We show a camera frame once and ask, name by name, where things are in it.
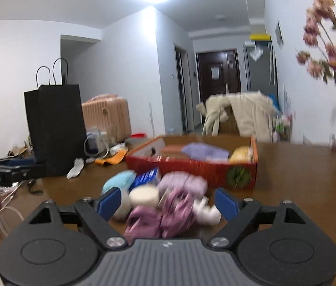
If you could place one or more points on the purple decorative bouquet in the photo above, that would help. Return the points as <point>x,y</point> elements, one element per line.
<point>282,122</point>

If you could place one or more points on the grey refrigerator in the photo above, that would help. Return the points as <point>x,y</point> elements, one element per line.
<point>263,74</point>

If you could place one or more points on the pink flower bouquet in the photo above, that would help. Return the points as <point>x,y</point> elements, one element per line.
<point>331,50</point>

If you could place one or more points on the clear plastic bag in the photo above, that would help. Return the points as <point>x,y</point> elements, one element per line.
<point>256,53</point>

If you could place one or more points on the yellow box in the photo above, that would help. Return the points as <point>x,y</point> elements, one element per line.
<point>260,37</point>

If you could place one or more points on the pink purple fuzzy cloth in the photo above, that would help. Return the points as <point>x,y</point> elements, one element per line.
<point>171,214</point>

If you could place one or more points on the white soft toy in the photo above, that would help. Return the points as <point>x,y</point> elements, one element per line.
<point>208,213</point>

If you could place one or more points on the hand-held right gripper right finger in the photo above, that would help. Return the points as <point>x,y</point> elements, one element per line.
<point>226,204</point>

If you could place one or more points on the clear bag with supplies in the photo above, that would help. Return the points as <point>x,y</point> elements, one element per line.
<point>96,143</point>

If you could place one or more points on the red cardboard box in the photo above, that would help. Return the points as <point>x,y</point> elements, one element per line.
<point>186,169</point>

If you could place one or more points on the blue packet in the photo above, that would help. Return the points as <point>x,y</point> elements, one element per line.
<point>145,178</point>

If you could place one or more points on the purple knitted cloth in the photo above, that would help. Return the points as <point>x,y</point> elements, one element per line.
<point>203,152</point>

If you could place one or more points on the beige coat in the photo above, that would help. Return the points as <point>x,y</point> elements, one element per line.
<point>251,116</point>

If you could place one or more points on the yellow plush toy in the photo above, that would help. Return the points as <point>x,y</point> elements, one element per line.
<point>241,155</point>

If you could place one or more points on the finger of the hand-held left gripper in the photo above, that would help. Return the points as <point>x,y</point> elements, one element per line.
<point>28,171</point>

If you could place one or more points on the dark brown door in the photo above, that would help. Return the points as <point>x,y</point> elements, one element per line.
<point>218,89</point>

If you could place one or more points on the black paper bag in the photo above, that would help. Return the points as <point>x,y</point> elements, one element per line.
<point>54,125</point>

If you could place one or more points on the white paper notice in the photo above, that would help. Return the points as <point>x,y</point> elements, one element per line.
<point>215,73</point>

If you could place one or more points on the orange pouch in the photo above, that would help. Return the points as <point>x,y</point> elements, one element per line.
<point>111,158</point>

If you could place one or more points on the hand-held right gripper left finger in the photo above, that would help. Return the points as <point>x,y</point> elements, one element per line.
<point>110,203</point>

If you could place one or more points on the side doorway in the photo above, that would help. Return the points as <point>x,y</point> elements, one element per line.
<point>181,89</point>

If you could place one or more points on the pink ribbed suitcase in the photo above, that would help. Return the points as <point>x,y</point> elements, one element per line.
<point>108,116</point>

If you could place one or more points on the white round puff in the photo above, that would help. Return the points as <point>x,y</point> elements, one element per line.
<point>144,196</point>

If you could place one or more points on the framed wall picture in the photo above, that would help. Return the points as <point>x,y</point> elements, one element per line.
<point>279,34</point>

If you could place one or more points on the light blue plush toy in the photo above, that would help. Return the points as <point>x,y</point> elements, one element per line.
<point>117,180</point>

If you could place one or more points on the lavender fluffy cloth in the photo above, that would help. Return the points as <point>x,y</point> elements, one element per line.
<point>183,181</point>

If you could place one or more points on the white printed cup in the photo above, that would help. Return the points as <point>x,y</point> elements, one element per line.
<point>334,141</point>

